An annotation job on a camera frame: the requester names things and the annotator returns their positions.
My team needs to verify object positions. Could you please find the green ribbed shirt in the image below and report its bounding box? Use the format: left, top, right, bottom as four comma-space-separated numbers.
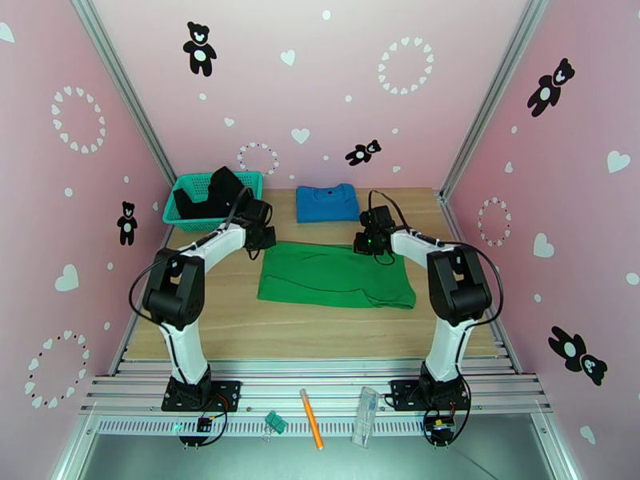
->
257, 242, 418, 311

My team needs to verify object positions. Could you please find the blue t-shirt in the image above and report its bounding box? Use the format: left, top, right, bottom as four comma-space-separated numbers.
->
295, 183, 361, 225

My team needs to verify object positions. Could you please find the black garment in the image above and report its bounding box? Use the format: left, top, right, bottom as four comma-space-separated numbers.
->
172, 166, 257, 220

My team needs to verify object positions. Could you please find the teal plastic laundry basket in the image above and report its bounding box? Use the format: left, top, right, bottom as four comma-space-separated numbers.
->
162, 171, 265, 232

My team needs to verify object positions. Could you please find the clear plastic case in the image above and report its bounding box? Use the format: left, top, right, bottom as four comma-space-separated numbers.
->
351, 386, 379, 449

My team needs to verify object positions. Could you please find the green binder clip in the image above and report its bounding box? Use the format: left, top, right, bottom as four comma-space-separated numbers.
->
262, 410, 287, 443

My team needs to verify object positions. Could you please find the orange pen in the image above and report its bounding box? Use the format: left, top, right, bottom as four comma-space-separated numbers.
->
299, 388, 325, 450

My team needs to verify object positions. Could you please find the yellow black power connector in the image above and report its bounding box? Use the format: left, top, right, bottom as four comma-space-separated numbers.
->
425, 412, 457, 447

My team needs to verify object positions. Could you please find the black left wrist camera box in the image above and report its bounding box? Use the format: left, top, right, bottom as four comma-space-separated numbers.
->
243, 198, 274, 228

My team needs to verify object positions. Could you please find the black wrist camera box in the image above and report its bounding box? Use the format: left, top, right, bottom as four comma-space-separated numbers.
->
243, 198, 274, 228
361, 205, 397, 230

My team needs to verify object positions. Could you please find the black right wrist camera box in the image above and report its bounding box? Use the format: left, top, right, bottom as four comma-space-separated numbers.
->
361, 205, 397, 230

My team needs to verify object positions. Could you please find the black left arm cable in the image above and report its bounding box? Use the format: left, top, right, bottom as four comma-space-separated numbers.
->
129, 186, 256, 325

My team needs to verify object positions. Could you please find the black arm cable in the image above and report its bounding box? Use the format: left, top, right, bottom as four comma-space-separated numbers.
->
129, 186, 256, 325
368, 189, 504, 327

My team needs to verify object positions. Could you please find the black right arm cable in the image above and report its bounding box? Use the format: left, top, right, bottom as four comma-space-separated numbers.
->
368, 189, 504, 327

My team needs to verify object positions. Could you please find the aluminium rail base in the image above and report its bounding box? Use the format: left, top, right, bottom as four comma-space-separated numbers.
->
79, 358, 554, 417

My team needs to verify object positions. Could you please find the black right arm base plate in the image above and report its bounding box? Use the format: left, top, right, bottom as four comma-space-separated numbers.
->
390, 378, 472, 413

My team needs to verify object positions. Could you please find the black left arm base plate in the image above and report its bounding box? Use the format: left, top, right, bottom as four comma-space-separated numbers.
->
161, 379, 242, 413

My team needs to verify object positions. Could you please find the slotted grey cable duct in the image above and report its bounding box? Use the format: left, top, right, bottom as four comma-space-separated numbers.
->
94, 415, 549, 438

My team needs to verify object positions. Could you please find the aluminium frame post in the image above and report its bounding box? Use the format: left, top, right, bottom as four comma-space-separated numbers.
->
67, 0, 177, 184
439, 0, 554, 200

